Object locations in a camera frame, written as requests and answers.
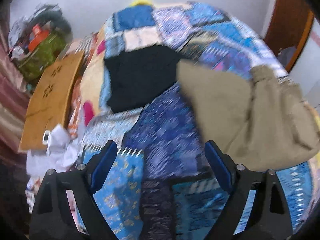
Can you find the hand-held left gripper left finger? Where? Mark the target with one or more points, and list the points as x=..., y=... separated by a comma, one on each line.
x=103, y=165

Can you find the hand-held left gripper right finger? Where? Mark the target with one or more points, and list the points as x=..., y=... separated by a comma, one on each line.
x=218, y=166

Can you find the khaki pants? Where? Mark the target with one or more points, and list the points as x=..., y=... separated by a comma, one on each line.
x=250, y=120

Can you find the white crumpled cloth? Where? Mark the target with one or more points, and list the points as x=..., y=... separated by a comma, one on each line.
x=60, y=145

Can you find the blue patchwork blanket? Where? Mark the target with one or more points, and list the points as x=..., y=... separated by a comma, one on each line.
x=175, y=135

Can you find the small white device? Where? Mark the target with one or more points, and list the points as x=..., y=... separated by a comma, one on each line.
x=46, y=137

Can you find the floral bed sheet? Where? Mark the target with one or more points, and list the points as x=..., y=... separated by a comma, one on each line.
x=91, y=80

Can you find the bamboo lap table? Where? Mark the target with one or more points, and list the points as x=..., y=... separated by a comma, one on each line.
x=50, y=97

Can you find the black folded garment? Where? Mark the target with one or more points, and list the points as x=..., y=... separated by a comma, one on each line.
x=140, y=77

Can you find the striped pink curtain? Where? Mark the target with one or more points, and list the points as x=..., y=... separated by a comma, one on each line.
x=11, y=110

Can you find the green patterned bag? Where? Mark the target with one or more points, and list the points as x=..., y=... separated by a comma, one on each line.
x=41, y=56

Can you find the orange box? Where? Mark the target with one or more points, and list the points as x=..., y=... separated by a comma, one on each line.
x=37, y=37

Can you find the brown wooden door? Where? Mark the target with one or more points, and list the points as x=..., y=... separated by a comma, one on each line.
x=285, y=17

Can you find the pile of grey clothes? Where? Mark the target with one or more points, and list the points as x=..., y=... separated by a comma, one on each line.
x=27, y=20

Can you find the yellow foam cushion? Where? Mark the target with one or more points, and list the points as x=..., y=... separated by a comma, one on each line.
x=141, y=2

